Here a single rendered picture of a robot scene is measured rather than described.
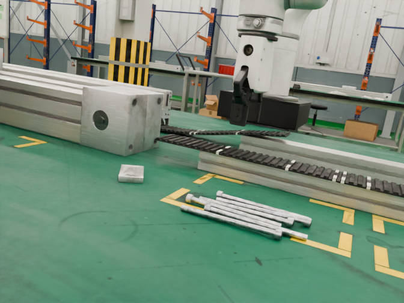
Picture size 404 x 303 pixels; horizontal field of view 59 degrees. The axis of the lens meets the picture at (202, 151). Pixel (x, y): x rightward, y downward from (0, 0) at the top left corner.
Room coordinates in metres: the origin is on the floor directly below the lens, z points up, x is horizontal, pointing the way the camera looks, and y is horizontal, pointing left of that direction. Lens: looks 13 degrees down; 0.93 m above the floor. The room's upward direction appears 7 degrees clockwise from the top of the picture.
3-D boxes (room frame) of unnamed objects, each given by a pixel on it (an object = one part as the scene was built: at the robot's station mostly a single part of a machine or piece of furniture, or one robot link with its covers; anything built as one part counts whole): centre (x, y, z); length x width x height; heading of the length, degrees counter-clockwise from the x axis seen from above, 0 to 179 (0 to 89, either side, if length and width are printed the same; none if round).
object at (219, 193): (0.38, -0.07, 0.78); 0.11 x 0.01 x 0.01; 69
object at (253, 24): (0.71, -0.08, 1.01); 0.09 x 0.08 x 0.03; 157
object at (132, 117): (0.61, 0.13, 0.83); 0.12 x 0.09 x 0.10; 157
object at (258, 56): (0.71, -0.08, 0.95); 0.10 x 0.07 x 0.11; 157
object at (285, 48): (1.20, -0.20, 0.95); 0.19 x 0.19 x 0.18
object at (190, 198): (0.36, -0.04, 0.78); 0.11 x 0.01 x 0.01; 68
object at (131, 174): (0.44, 0.09, 0.78); 0.05 x 0.03 x 0.01; 10
